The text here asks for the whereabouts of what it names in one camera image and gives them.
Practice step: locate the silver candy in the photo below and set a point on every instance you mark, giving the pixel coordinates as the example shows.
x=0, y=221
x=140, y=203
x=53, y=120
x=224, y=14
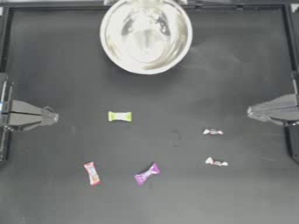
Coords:
x=216, y=162
x=212, y=131

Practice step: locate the green candy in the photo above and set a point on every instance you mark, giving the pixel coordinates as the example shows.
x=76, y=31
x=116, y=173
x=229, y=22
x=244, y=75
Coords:
x=119, y=116

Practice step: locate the red candy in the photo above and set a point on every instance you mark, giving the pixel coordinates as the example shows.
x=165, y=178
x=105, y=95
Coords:
x=92, y=173

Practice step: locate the purple candy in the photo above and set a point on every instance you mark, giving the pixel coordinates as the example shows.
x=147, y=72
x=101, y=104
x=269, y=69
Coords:
x=145, y=174

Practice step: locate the steel bowl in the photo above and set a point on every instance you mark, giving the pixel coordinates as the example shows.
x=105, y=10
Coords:
x=145, y=38

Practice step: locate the black metal frame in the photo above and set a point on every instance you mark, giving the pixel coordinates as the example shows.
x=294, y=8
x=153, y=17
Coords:
x=57, y=5

